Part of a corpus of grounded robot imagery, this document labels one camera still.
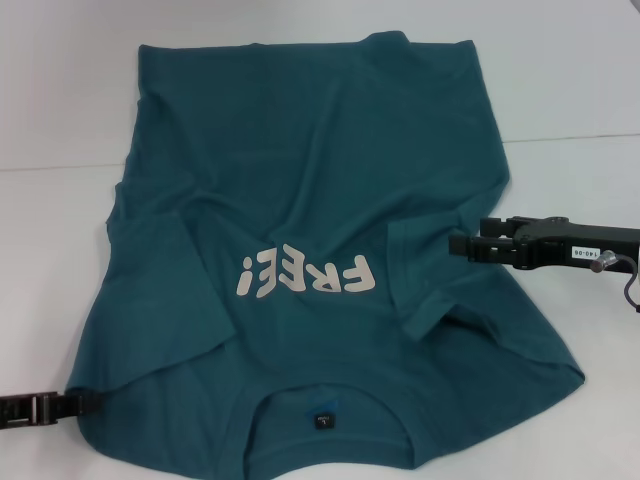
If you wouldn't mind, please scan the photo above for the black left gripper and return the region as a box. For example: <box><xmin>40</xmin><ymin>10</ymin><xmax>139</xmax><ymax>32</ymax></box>
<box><xmin>0</xmin><ymin>388</ymin><xmax>105</xmax><ymax>430</ymax></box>

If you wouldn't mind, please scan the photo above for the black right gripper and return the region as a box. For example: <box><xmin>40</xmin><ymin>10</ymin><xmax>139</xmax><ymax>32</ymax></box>
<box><xmin>448</xmin><ymin>214</ymin><xmax>640</xmax><ymax>272</ymax></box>

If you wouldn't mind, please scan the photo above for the teal t-shirt with FREE print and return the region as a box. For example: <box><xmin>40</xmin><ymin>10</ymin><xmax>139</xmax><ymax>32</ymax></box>
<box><xmin>64</xmin><ymin>29</ymin><xmax>587</xmax><ymax>480</ymax></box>

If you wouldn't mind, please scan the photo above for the silver gripper connector stub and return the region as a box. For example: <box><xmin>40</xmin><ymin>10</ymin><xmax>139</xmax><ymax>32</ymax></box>
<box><xmin>589</xmin><ymin>250</ymin><xmax>619</xmax><ymax>274</ymax></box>

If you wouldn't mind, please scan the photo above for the right arm cable with plug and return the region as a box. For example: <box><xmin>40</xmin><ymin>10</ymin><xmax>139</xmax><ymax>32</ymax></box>
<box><xmin>614</xmin><ymin>252</ymin><xmax>640</xmax><ymax>314</ymax></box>

